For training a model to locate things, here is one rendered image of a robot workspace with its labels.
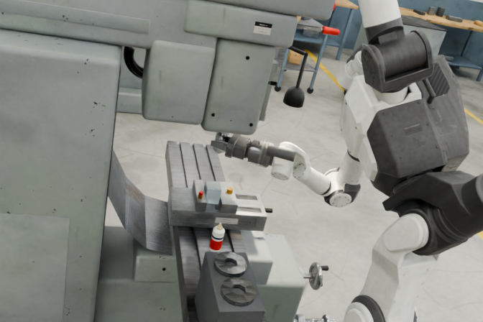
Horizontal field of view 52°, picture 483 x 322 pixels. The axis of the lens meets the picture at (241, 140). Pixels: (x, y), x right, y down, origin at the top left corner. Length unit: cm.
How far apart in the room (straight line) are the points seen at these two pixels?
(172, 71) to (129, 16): 20
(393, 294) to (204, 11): 93
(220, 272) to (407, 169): 55
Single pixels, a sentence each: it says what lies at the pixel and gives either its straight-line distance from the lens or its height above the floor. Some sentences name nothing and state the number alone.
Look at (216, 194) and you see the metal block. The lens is 179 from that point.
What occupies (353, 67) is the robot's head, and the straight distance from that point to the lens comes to 151.
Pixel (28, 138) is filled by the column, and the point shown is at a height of 131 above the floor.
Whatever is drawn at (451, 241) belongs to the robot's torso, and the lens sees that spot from 131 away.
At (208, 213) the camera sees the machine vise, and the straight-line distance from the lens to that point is 177.
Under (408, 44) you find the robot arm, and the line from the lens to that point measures 129.
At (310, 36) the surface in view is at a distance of 817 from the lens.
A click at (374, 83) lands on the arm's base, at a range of 128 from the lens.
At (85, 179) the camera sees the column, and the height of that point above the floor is 119.
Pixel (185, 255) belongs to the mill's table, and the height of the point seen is 93.
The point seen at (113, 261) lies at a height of 73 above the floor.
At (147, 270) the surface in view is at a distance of 182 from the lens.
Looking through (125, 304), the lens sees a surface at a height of 62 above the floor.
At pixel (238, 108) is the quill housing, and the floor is 141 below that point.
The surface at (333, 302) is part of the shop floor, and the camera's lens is 314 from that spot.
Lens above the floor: 201
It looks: 26 degrees down
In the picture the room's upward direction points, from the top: 13 degrees clockwise
